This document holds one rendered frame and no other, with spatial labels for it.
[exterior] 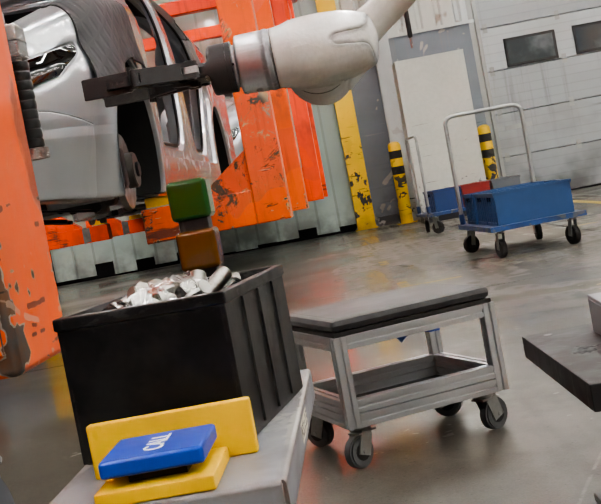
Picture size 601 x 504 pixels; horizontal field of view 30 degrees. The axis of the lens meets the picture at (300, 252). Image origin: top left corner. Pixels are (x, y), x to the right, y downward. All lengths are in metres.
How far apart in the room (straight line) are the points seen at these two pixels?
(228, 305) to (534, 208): 6.18
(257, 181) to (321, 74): 3.50
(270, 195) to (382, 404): 2.73
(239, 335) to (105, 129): 3.47
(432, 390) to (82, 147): 2.06
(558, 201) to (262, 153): 2.48
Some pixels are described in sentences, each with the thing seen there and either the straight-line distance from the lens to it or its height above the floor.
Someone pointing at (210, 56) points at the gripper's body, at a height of 0.84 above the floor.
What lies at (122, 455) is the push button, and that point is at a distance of 0.75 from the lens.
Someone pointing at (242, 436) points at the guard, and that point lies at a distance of 0.81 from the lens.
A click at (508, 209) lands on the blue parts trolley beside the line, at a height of 0.29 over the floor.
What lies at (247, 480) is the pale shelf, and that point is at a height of 0.45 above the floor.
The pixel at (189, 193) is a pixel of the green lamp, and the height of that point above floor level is 0.65.
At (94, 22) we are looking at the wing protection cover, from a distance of 4.44.
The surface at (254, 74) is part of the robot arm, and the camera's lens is 1.63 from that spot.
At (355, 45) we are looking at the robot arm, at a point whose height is 0.82.
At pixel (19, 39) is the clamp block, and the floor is 0.93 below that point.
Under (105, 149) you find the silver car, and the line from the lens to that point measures 4.28.
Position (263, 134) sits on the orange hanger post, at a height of 0.92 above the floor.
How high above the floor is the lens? 0.63
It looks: 3 degrees down
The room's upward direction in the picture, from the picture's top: 11 degrees counter-clockwise
